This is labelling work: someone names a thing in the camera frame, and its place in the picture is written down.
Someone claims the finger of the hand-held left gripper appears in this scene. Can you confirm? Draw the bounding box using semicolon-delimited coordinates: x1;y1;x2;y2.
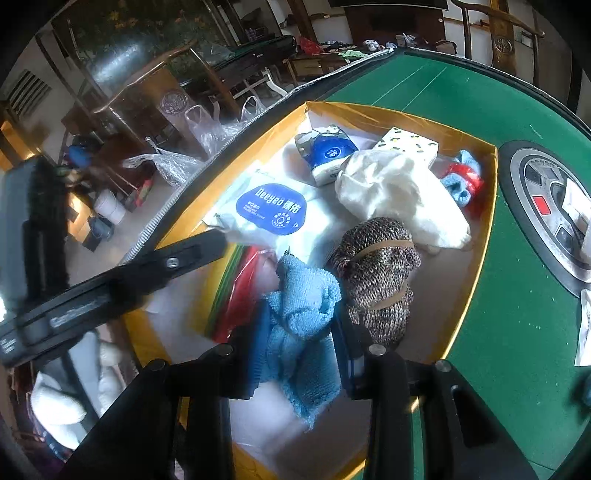
121;229;229;297

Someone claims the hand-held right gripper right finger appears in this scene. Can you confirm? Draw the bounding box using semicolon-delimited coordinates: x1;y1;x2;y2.
337;309;541;480

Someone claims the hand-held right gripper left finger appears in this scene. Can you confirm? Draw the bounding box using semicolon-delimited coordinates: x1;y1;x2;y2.
60;340;260;480

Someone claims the blue terry towel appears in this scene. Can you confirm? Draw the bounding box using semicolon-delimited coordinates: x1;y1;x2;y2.
252;255;342;430

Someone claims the red green plastic packet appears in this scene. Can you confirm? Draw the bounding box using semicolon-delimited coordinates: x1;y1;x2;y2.
205;244;269;342

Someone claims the white blue wet wipes pack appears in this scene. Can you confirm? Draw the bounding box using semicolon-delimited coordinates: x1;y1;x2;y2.
203;161;342;268

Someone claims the yellow cardboard box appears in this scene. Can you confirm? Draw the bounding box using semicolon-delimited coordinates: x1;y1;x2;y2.
122;100;499;480

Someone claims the white cloth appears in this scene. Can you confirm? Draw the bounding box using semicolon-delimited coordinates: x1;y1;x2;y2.
335;149;472;254

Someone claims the blue floral tissue pack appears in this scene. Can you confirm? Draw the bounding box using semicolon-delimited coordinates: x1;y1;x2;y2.
294;127;361;186

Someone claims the light blue terry cloth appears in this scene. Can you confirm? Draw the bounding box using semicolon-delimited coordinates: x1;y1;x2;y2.
441;150;483;204

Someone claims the lemon print tissue pack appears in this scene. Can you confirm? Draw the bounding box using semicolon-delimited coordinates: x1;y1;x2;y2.
373;126;439;169

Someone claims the person's left hand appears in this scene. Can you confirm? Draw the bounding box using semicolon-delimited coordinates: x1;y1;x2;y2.
30;342;123;450

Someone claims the dark blue bucket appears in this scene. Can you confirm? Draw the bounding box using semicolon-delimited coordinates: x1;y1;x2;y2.
88;215;114;241

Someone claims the white bucket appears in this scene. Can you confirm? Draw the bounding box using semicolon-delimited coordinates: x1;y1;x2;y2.
93;188;127;223

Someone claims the clear plastic bag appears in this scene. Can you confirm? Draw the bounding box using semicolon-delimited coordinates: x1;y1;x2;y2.
185;104;241;158
239;95;267;125
122;150;206;189

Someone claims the wooden chair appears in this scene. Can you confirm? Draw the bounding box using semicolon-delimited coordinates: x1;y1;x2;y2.
450;0;546;84
88;39;241;153

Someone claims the large floral painting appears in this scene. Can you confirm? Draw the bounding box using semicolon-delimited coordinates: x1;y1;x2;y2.
51;0;232;93

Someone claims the white plastic wrapper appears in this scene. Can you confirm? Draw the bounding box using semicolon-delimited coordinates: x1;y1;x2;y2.
575;288;591;367

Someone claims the round table centre console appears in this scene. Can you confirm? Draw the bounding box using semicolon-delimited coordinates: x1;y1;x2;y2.
499;140;591;296

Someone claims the wall vent grille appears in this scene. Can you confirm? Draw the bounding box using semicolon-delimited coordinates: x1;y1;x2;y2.
7;69;51;118

